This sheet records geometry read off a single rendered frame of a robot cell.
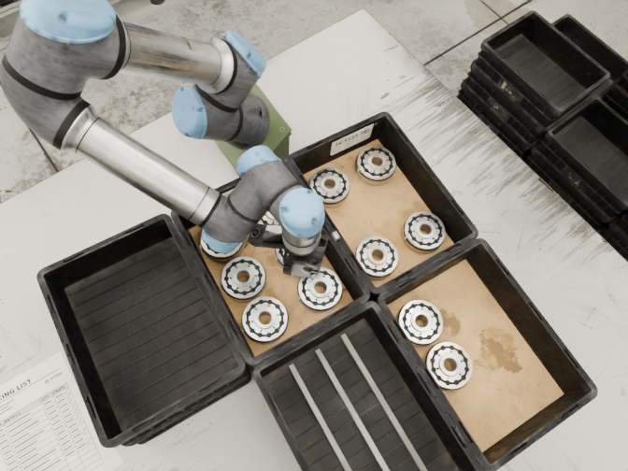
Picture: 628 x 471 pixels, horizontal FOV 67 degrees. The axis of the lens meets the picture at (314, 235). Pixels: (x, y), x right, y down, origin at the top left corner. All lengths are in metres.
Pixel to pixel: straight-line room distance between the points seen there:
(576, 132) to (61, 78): 1.87
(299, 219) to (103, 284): 0.58
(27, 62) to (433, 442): 1.02
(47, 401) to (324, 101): 1.12
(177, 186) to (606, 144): 1.78
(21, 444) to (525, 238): 1.38
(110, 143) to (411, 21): 2.25
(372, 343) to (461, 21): 2.22
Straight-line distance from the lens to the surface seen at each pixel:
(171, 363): 1.12
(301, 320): 1.10
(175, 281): 1.16
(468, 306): 1.19
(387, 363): 1.11
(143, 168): 0.88
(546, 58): 2.23
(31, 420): 1.34
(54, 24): 0.82
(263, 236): 0.98
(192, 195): 0.88
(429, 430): 1.12
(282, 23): 2.79
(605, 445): 1.44
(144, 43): 0.93
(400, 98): 1.60
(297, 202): 0.79
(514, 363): 1.21
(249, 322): 1.08
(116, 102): 2.56
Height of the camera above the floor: 1.91
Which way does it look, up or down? 67 degrees down
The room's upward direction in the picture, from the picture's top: 9 degrees clockwise
